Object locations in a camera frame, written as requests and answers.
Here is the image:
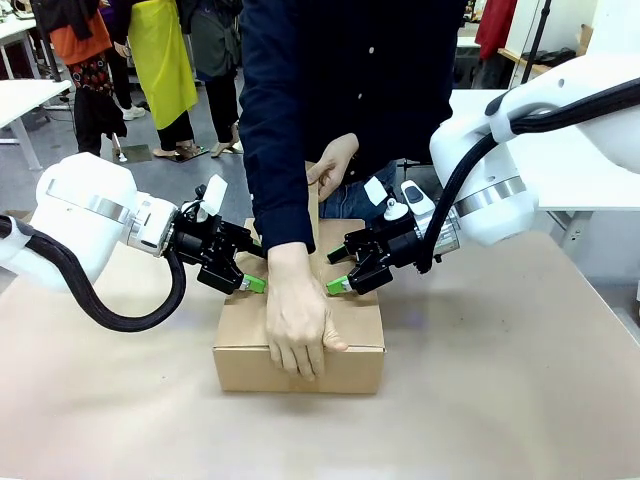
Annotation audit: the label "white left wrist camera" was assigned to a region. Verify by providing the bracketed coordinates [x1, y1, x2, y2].
[192, 174, 229, 222]

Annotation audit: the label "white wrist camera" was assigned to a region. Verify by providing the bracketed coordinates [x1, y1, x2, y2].
[363, 178, 436, 224]
[192, 174, 229, 222]

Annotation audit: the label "person's right hand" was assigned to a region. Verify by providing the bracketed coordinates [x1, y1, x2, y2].
[264, 243, 350, 382]

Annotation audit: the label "person's right forearm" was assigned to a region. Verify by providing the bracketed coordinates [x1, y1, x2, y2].
[249, 119, 318, 257]

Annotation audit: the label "red hanging garment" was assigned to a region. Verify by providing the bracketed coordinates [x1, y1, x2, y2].
[474, 0, 519, 62]

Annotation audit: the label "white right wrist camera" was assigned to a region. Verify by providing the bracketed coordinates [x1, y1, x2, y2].
[363, 178, 436, 224]

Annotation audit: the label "person's left hand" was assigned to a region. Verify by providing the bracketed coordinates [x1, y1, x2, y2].
[307, 133, 360, 204]

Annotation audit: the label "person's navy shirt torso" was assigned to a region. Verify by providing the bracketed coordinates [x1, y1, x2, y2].
[238, 0, 467, 191]

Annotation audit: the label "black tripod stand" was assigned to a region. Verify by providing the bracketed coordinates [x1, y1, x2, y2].
[519, 0, 555, 87]

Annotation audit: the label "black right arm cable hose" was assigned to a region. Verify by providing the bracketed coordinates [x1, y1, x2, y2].
[417, 77, 640, 275]

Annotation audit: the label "bystander in grey jacket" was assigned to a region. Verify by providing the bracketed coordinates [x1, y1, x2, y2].
[188, 0, 246, 159]

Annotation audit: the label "bystander in yellow apron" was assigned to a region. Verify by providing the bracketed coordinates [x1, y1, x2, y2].
[99, 0, 202, 162]

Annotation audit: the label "white table with grey legs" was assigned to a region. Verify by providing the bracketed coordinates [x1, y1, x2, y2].
[0, 14, 52, 81]
[0, 78, 74, 172]

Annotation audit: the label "person's blue jeans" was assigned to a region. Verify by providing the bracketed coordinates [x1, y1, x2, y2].
[318, 160, 400, 222]

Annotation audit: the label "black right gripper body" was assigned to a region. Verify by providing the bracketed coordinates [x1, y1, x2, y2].
[344, 219, 426, 295]

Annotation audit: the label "brown cardboard box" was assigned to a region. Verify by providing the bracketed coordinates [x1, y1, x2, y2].
[212, 160, 387, 395]

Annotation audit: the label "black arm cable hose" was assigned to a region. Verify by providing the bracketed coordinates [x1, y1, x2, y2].
[0, 214, 188, 333]
[417, 77, 640, 275]

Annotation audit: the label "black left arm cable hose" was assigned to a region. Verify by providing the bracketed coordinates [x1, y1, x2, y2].
[0, 214, 188, 333]

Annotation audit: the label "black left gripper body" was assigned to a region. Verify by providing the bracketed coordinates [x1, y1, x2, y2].
[172, 199, 256, 295]

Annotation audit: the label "bystander in orange top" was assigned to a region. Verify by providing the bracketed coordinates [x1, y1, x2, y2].
[30, 0, 129, 157]

